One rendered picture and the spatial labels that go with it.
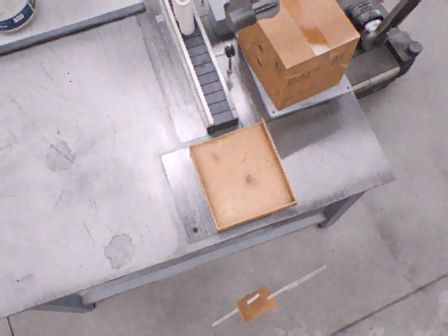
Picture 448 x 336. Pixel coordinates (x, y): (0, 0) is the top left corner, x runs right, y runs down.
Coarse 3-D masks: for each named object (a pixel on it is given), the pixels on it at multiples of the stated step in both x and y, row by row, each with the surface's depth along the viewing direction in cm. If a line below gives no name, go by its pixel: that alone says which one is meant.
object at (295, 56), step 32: (288, 0) 133; (320, 0) 133; (256, 32) 136; (288, 32) 129; (320, 32) 129; (352, 32) 129; (256, 64) 150; (288, 64) 126; (320, 64) 133; (288, 96) 143
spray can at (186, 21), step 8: (176, 0) 143; (184, 0) 142; (176, 8) 147; (184, 8) 144; (184, 16) 148; (192, 16) 150; (184, 24) 152; (192, 24) 154; (184, 32) 156; (192, 32) 157
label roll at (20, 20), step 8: (0, 0) 147; (8, 0) 149; (16, 0) 151; (24, 0) 155; (32, 0) 160; (0, 8) 149; (8, 8) 151; (16, 8) 153; (24, 8) 156; (32, 8) 161; (0, 16) 152; (8, 16) 154; (16, 16) 156; (24, 16) 158; (0, 24) 156; (8, 24) 157; (16, 24) 158; (24, 24) 160
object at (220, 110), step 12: (168, 0) 163; (192, 36) 158; (192, 48) 156; (204, 48) 156; (192, 60) 155; (204, 60) 155; (204, 72) 153; (204, 84) 152; (216, 84) 151; (204, 96) 150; (216, 96) 150; (216, 108) 149; (228, 108) 149; (216, 120) 147; (228, 120) 147
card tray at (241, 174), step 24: (216, 144) 149; (240, 144) 149; (264, 144) 149; (216, 168) 147; (240, 168) 147; (264, 168) 147; (216, 192) 144; (240, 192) 144; (264, 192) 144; (288, 192) 144; (216, 216) 142; (240, 216) 142
